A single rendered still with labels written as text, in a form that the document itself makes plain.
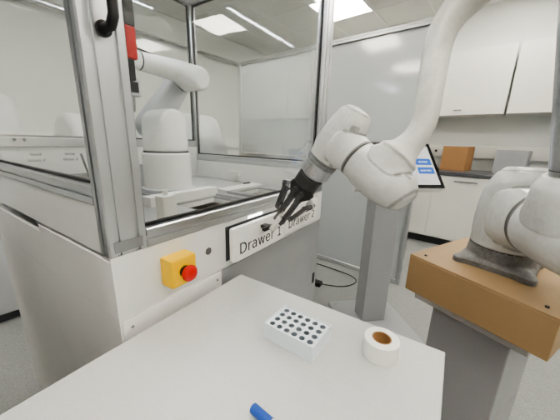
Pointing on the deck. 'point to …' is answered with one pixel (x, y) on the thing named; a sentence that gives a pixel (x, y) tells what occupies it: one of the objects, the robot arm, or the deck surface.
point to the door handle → (108, 20)
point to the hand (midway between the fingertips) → (277, 222)
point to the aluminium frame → (120, 151)
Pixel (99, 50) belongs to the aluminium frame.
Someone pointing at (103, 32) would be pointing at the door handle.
